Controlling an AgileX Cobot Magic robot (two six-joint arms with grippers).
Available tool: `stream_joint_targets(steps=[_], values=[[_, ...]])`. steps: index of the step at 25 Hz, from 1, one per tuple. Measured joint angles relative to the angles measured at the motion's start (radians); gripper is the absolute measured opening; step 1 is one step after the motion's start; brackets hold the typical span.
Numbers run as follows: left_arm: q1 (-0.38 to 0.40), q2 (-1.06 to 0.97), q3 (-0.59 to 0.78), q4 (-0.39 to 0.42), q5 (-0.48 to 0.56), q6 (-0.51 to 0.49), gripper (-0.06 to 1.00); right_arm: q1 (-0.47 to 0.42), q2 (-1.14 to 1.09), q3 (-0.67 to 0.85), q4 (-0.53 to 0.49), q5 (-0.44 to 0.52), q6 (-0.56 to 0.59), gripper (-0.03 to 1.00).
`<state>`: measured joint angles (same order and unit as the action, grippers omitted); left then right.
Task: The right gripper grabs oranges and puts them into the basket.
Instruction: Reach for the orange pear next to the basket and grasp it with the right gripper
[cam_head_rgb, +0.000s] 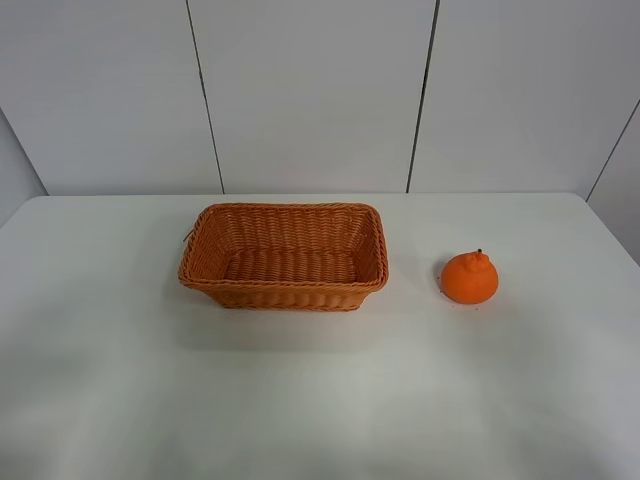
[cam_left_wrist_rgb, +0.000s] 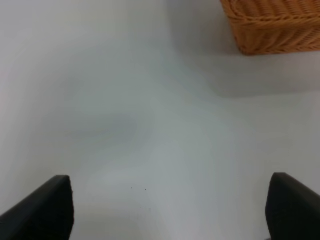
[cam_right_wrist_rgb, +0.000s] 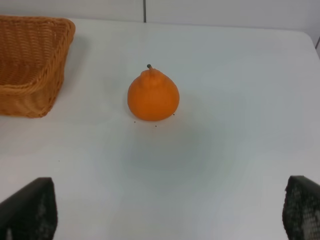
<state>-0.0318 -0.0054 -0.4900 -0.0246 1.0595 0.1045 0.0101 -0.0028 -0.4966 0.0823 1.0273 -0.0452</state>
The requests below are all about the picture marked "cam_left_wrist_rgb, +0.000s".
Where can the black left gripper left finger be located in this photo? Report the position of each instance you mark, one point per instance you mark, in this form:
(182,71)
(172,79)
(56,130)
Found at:
(46,214)

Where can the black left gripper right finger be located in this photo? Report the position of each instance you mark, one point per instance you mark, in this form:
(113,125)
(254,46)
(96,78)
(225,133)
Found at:
(292,209)

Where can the orange wicker basket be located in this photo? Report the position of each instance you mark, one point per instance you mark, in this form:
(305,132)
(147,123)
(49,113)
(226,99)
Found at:
(262,27)

